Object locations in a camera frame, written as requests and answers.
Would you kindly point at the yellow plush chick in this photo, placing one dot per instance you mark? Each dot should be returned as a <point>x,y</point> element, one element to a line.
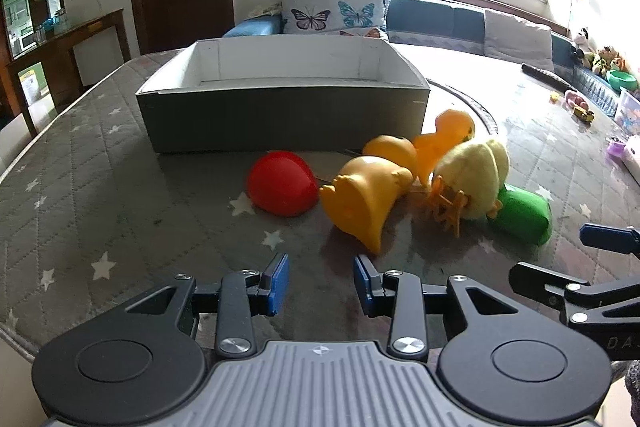
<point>472,177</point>

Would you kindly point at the blue sofa cushion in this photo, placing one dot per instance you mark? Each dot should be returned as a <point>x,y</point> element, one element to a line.
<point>255,27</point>

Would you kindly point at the clear plastic bin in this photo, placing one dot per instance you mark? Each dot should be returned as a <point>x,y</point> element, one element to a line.
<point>629,112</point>

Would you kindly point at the pink toy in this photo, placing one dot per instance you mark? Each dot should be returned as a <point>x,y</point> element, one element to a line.
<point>575,98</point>

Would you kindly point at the white black plush toy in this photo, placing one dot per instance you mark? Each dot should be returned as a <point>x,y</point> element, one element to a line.
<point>581,43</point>

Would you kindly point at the black remote control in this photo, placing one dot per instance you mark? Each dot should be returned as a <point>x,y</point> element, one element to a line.
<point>547,77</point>

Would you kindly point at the red plastic toy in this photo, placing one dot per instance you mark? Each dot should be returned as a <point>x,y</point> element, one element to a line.
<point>282,184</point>

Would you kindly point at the blue plastic container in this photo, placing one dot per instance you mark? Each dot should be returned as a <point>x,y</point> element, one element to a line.
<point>50,25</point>

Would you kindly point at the green toy block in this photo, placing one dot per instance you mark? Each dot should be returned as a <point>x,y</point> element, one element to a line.
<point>525,214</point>

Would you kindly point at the orange rubber toy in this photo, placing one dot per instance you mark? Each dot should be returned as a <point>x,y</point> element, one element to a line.
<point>447,132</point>
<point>390,152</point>

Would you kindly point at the grey star quilted cover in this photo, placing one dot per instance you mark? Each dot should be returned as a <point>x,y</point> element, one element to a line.
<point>125,207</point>

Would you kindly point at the yellow rubber dinosaur toy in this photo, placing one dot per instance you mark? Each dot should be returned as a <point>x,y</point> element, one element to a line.
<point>362,199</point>

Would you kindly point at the yellow toy car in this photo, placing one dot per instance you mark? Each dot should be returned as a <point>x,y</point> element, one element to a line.
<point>584,113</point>

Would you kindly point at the wooden counter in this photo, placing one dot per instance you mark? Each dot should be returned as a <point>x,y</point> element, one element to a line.
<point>65,42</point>

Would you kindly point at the white panel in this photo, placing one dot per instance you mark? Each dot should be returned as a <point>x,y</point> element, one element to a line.
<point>97,57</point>

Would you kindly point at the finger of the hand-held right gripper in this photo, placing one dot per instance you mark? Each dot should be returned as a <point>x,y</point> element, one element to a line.
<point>545,283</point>
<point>610,238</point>

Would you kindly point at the green bowl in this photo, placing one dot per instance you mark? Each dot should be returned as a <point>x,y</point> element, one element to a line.
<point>621,81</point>

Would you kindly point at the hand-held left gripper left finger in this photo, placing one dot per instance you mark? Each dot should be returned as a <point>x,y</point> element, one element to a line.
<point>279,282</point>

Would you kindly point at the grey cardboard box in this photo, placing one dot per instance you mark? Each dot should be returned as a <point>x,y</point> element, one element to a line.
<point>280,119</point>

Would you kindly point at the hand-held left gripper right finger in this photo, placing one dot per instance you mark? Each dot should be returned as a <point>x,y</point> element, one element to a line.
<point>362,281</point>

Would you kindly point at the brown plush toy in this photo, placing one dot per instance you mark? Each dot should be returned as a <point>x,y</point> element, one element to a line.
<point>607,62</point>

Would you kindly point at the butterfly print pillow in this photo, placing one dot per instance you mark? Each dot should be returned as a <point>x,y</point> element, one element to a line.
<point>335,9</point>

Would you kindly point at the white sofa cushion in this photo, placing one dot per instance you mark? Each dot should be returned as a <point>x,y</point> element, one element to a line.
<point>517,39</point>

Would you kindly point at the purple cup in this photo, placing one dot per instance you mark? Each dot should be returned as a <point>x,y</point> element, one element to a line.
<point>615,149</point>

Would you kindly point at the dark blue sofa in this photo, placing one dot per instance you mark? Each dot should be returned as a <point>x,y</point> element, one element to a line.
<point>435,19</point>

